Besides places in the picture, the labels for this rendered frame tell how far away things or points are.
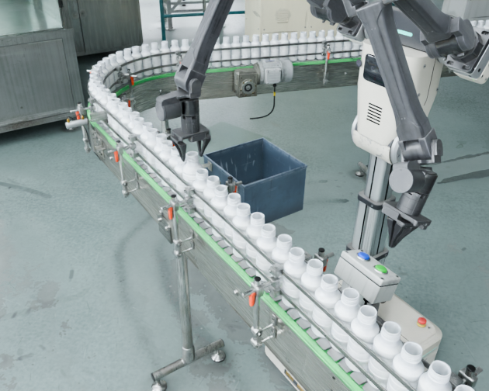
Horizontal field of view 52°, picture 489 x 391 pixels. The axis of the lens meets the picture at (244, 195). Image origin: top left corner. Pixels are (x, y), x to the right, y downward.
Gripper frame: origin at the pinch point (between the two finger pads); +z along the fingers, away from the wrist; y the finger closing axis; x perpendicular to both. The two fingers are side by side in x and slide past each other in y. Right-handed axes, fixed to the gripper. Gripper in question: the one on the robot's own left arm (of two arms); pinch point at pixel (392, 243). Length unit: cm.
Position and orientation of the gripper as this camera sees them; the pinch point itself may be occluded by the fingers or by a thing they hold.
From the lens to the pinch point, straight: 126.5
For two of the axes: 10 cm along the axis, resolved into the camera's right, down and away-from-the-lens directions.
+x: 7.8, 0.2, 6.3
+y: 5.6, 4.4, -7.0
